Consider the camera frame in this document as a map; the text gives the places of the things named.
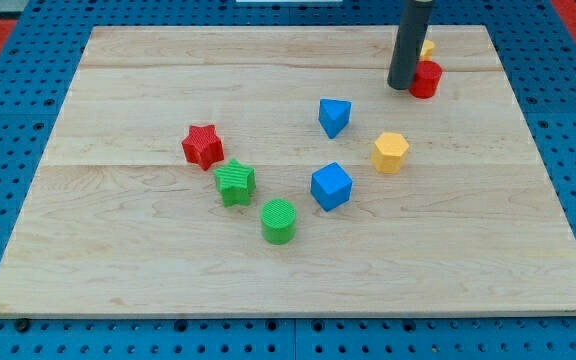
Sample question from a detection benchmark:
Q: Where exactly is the yellow hexagon block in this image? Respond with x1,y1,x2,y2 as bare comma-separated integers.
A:
371,132,409,174

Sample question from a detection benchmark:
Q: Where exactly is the green cylinder block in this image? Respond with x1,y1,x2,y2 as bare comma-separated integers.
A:
260,198,297,245

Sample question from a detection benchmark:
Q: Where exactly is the green star block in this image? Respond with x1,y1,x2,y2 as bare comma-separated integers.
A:
213,158,256,207

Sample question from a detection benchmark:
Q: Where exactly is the blue cube block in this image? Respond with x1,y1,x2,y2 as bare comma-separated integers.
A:
311,162,353,211

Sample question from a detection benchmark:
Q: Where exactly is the red star block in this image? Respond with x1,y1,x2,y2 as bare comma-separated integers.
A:
182,124,224,170

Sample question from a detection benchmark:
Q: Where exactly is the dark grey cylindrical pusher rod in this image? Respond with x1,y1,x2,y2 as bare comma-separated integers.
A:
387,0,435,90

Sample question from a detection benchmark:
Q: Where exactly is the blue triangle block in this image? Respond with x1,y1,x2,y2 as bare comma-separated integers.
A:
318,98,352,139

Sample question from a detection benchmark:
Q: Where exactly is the small yellow block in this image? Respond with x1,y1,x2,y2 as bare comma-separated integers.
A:
419,40,435,61

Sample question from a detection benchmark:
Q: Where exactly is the red cylinder block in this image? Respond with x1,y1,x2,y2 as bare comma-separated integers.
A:
409,61,443,99

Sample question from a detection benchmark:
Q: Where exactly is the light wooden board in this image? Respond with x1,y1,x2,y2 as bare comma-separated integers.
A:
0,25,576,319

